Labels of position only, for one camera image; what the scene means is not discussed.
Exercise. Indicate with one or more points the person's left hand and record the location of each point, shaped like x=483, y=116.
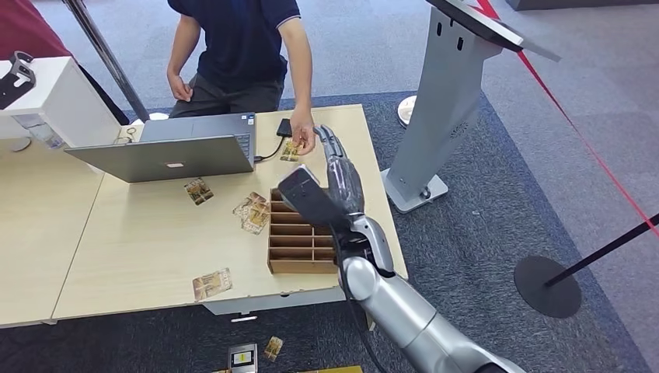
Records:
x=304, y=131

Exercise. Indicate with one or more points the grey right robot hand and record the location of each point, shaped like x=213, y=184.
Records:
x=345, y=185

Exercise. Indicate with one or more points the person's right hand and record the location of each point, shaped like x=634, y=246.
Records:
x=180, y=87

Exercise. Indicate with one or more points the hotel key card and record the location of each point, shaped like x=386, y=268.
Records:
x=257, y=221
x=198, y=191
x=241, y=208
x=291, y=152
x=212, y=284
x=273, y=349
x=257, y=202

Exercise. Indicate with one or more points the person's left forearm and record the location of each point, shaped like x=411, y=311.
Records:
x=304, y=82

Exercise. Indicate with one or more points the person's right forearm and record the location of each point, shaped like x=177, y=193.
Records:
x=177, y=59

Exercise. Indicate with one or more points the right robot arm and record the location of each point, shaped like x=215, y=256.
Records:
x=396, y=309

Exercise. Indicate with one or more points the person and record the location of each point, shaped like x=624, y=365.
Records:
x=237, y=46
x=26, y=26

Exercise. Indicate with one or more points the wooden card organizer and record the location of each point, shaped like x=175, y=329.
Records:
x=293, y=247

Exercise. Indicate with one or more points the black usb hub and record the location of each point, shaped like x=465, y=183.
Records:
x=284, y=127

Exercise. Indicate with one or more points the grey laptop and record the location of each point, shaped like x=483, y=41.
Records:
x=164, y=159

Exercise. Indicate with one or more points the chrome stanchion with white base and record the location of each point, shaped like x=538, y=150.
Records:
x=406, y=110
x=103, y=56

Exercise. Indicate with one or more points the white cabinet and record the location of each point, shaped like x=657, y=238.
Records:
x=67, y=103

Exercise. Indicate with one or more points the grey kiosk stand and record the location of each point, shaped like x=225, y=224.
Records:
x=437, y=103

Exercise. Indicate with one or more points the grey box with yellow label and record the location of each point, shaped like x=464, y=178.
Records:
x=242, y=359

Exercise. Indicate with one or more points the black stanchion with round base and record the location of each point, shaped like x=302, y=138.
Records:
x=548, y=288

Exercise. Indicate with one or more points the red barrier belt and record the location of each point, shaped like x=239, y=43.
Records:
x=566, y=121

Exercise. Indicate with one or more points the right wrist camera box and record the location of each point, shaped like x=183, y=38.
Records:
x=306, y=198

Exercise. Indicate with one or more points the black bracket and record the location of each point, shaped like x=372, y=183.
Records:
x=15, y=82

